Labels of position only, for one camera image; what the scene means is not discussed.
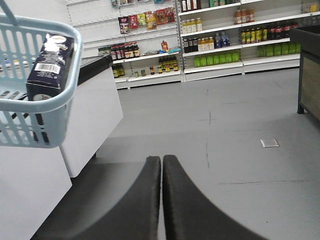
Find white supermarket shelf unit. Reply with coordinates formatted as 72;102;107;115
64;0;320;89

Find wooden display stand black frame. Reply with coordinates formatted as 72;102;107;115
290;25;320;120

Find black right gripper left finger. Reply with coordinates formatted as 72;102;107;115
35;156;161;240

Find silver floor socket plate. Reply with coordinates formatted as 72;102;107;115
260;138;280;148

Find dark blue Chocofitos cookie box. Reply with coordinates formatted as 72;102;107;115
25;32;79;148

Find green drink bottles row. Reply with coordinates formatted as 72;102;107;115
193;50;241;68

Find light blue plastic basket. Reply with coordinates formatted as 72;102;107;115
0;1;83;148

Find far chest freezer black rim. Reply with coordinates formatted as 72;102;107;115
60;55;124;178

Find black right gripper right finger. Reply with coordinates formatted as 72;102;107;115
162;155;263;240

